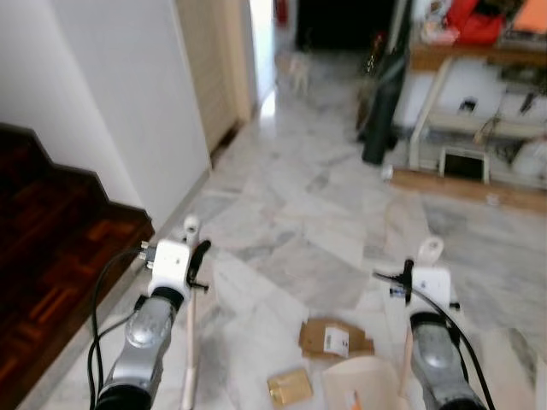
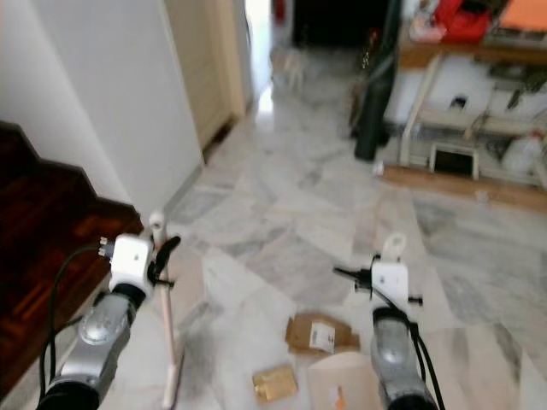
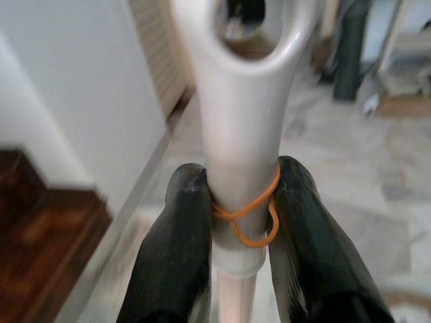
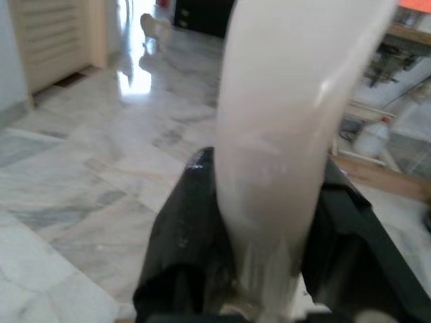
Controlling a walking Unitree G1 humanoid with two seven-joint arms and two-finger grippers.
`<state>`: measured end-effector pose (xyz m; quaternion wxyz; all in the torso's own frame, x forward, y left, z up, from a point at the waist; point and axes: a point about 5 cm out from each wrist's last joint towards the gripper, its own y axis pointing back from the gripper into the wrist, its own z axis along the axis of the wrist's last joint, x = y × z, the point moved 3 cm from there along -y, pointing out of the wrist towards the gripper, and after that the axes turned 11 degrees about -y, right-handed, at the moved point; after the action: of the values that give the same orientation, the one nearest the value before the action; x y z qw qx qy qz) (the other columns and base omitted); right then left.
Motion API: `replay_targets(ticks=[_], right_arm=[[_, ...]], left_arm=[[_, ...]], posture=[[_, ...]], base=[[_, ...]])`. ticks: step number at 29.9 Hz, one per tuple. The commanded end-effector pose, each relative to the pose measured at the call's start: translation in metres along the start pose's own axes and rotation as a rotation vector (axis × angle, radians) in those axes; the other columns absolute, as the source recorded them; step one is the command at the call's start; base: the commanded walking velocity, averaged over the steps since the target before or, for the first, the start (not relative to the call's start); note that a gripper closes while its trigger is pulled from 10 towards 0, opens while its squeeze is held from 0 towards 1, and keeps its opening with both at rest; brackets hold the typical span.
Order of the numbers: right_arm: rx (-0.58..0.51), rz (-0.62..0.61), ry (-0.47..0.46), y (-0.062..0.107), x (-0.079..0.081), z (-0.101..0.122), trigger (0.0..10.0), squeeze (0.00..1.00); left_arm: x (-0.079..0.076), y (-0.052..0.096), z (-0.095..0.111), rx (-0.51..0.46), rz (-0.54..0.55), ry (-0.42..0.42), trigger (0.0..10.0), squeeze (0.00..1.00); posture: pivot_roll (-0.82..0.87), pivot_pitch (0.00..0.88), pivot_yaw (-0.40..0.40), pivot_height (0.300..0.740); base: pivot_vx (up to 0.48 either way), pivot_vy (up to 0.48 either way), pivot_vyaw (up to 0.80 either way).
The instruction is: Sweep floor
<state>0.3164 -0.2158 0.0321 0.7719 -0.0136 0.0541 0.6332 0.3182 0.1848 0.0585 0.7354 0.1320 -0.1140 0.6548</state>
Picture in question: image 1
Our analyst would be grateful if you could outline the cluttered wooden shelf table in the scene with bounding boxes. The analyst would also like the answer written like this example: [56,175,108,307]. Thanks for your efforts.
[407,34,547,185]

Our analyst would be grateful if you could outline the white framed dark picture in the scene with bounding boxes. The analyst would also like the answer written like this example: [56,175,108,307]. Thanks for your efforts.
[439,146,491,183]

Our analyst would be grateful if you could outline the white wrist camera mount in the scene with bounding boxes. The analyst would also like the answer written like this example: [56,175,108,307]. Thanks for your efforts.
[410,266,453,319]
[147,240,194,297]

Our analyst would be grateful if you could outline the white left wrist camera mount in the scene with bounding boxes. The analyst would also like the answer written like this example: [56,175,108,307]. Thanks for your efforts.
[147,240,194,297]

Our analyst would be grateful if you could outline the dark wooden staircase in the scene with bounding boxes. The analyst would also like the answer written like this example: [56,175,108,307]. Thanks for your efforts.
[0,122,156,410]

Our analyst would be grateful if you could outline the orange cloth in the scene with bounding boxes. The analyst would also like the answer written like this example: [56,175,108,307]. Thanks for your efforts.
[513,0,547,35]

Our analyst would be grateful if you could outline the beige wooden door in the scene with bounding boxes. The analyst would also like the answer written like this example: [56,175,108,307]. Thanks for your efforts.
[176,0,255,156]

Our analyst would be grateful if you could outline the long wooden board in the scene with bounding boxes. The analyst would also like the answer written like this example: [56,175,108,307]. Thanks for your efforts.
[389,167,547,214]

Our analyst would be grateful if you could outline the brown cardboard piece with label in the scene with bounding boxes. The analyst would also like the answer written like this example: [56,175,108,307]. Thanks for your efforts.
[298,317,375,360]

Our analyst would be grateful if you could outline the golden foil packet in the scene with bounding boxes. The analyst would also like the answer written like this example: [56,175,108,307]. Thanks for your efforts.
[266,368,315,407]

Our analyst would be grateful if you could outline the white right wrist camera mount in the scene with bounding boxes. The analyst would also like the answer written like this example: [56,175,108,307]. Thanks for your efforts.
[410,266,453,319]

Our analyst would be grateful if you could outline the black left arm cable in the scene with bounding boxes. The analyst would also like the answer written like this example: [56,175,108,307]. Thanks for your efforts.
[88,246,148,409]

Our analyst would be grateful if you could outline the beige handled broom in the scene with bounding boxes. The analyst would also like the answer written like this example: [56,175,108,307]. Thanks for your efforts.
[180,215,203,410]

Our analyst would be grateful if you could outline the red bag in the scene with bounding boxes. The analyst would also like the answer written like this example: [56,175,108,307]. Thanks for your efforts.
[443,0,507,47]

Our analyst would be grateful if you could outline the tall black rolled bag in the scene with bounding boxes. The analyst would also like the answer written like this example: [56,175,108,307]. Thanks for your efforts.
[361,0,415,167]

